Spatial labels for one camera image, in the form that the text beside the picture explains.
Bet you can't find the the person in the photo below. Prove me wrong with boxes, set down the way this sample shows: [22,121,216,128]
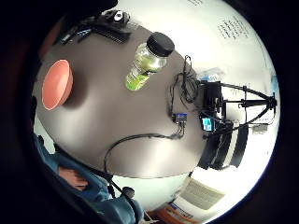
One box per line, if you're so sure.
[30,133,145,224]

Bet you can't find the black and blue tool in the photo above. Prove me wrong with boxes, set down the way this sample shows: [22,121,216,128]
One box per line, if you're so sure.
[58,25,93,45]

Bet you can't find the green bottle with black cap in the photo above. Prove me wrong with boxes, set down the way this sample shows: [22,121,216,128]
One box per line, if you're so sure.
[124,31,176,92]

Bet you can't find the salmon pink bowl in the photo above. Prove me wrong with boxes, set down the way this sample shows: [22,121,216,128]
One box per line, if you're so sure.
[41,59,75,112]

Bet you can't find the white box with orange print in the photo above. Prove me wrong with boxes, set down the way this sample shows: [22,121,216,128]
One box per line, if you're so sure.
[154,175,226,224]

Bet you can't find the small blue black hub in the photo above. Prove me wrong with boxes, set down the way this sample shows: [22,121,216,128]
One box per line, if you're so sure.
[172,112,189,125]

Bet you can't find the small blue lit screen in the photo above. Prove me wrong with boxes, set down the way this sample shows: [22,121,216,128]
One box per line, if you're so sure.
[201,117,216,133]

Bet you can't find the clear plastic bag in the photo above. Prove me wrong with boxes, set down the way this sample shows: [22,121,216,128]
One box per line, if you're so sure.
[197,66,226,82]

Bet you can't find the black striped chair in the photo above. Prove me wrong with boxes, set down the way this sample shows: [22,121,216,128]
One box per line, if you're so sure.
[197,123,250,171]

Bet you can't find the black webcam with white ring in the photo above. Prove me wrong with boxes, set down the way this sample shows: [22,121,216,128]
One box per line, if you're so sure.
[104,8,131,26]

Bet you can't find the long black cable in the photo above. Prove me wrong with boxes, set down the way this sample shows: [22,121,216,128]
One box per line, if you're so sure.
[103,131,185,200]

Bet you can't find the black looped cable bundle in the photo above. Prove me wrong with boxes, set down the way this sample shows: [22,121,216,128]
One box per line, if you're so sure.
[168,54,201,117]

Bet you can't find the black camera on tripod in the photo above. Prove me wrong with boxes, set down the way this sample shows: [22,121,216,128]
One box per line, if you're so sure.
[197,79,278,138]

